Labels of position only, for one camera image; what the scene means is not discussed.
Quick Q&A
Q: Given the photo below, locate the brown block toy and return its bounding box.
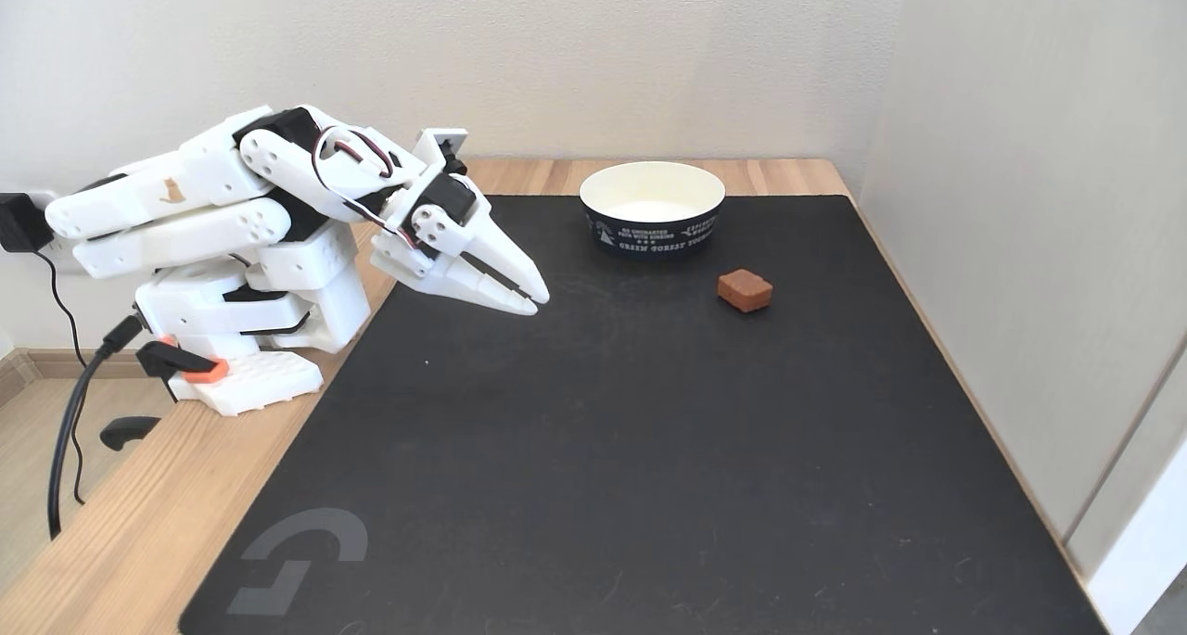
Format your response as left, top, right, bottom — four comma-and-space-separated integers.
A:
717, 269, 774, 314

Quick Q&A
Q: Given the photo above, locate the white paper bowl dark print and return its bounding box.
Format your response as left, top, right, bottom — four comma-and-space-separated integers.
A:
580, 160, 727, 261

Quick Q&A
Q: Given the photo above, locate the black desk mat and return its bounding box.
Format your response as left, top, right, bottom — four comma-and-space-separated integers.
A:
178, 195, 1110, 635

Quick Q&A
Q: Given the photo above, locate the black orange table clamp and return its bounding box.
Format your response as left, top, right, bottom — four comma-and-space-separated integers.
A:
99, 337, 231, 452

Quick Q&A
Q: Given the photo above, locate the black power adapter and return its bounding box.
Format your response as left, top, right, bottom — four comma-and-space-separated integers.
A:
0, 193, 55, 254

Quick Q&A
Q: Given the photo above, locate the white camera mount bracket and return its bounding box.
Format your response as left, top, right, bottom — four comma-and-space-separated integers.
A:
414, 127, 469, 176

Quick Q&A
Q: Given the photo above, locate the red black gripper wire bundle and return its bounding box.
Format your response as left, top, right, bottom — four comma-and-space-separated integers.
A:
313, 126, 420, 248

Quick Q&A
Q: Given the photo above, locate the thin black adapter cable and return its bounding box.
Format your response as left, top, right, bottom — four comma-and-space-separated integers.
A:
33, 249, 88, 507

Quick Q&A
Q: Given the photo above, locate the white wall outlet plate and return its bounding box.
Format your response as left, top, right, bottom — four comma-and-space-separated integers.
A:
28, 190, 96, 275

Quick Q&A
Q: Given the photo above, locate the thick black cable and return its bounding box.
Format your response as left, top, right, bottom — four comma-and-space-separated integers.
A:
47, 314, 146, 540

